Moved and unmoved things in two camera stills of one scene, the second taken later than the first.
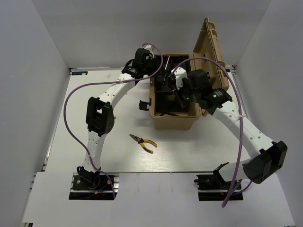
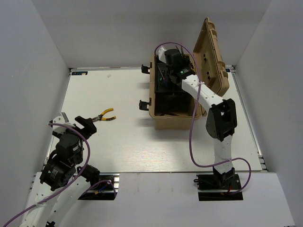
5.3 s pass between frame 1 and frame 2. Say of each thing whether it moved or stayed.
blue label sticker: stayed
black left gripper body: moved
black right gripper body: moved
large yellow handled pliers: moved
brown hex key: stayed
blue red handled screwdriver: moved
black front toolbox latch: stayed
